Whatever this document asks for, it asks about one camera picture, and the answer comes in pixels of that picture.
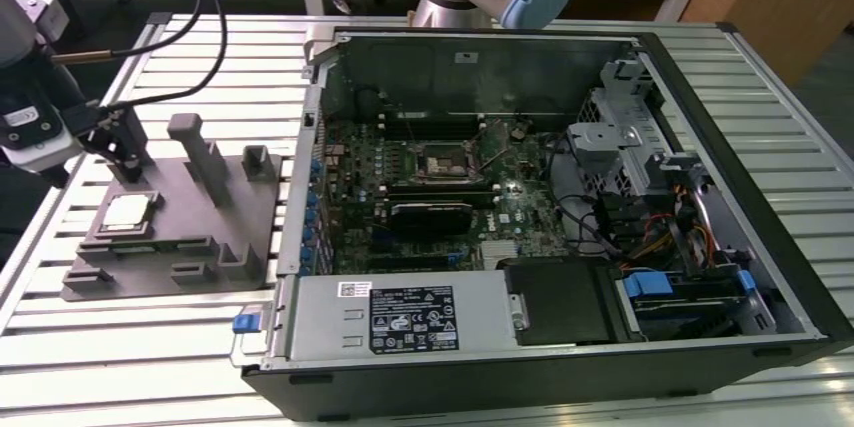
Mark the CPU socket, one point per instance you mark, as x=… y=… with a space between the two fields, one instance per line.
x=443 y=162

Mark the grey parts rack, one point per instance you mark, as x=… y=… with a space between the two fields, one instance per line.
x=193 y=227

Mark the silver finned heatsink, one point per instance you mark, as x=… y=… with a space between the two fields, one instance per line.
x=499 y=253

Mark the blue case latch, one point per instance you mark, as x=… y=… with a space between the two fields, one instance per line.
x=245 y=323

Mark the black RAM slot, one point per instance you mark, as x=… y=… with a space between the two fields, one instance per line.
x=433 y=123
x=440 y=190
x=483 y=201
x=440 y=196
x=433 y=128
x=433 y=133
x=433 y=118
x=440 y=185

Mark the round coin cell battery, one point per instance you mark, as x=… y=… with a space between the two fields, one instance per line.
x=517 y=133

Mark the green RAM stick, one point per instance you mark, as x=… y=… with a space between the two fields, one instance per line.
x=136 y=248

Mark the small grey electronics box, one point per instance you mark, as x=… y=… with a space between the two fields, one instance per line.
x=42 y=17

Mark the blue plastic tab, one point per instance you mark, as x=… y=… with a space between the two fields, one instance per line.
x=746 y=281

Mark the silver CPU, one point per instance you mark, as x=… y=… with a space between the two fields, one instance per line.
x=125 y=212

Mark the grey power supply unit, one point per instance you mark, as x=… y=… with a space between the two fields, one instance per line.
x=313 y=307

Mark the green motherboard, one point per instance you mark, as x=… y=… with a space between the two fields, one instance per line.
x=533 y=217

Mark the wooden cabinet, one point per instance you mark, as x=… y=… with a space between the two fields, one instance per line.
x=787 y=7

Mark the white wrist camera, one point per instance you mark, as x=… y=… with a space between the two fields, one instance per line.
x=46 y=152

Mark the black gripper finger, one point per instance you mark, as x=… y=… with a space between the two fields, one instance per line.
x=53 y=174
x=126 y=142

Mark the hard disk in blue carrier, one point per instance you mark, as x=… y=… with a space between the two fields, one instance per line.
x=649 y=286

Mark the black silver PC case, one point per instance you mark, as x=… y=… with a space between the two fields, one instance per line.
x=467 y=387

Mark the silver perforated drive cage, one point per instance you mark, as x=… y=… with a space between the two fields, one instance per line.
x=603 y=144

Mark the small black graphics card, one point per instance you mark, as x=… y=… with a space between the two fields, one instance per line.
x=429 y=224

